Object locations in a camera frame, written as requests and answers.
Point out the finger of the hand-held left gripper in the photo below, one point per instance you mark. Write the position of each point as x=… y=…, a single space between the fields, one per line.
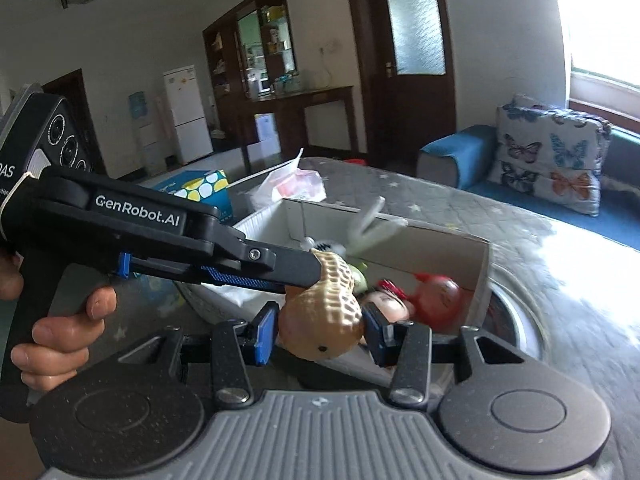
x=285 y=265
x=235 y=277

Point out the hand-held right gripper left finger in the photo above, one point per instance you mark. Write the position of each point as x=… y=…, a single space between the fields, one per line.
x=265 y=335

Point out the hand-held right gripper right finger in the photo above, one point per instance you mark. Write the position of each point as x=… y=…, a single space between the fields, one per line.
x=378 y=342

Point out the black-haired cartoon boy doll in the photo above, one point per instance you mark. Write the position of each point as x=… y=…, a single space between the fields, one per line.
x=390 y=302

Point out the tan peanut toy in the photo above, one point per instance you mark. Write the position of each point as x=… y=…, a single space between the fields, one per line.
x=320 y=320

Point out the red pig toy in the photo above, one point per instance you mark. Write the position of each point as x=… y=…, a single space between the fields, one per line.
x=440 y=295

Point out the pale blue plush rabbit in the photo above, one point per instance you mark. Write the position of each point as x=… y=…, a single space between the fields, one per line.
x=375 y=232

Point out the black and white cardboard box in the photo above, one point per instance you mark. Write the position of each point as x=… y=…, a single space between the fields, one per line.
x=440 y=255

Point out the grey star-print desktop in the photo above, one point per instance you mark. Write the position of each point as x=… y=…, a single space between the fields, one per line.
x=550 y=270

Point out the person's left hand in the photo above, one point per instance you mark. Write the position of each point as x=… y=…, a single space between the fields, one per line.
x=60 y=332

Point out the pink and white plastic bag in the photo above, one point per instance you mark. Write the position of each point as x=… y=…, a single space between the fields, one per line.
x=295 y=185

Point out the blue dotted tissue box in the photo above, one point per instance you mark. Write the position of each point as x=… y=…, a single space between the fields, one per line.
x=200 y=190

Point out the white water dispenser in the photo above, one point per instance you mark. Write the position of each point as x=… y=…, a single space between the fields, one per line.
x=145 y=130

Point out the dark wooden door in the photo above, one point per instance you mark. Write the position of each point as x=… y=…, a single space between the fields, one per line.
x=75 y=110

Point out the white refrigerator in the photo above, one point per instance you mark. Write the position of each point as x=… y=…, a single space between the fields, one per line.
x=187 y=115

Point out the dark wooden console table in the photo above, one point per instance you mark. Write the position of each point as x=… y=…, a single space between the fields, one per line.
x=300 y=102

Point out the dark wooden display cabinet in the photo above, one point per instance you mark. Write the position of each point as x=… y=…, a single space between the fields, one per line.
x=225 y=70

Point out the blue sofa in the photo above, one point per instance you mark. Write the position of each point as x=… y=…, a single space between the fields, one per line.
x=450 y=152

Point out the brown door with frosted glass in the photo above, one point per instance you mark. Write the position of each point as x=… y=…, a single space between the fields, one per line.
x=425 y=110

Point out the butterfly print pillow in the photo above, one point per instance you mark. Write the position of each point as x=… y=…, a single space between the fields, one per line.
x=550 y=160

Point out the window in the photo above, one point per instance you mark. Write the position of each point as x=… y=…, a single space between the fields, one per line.
x=610 y=20

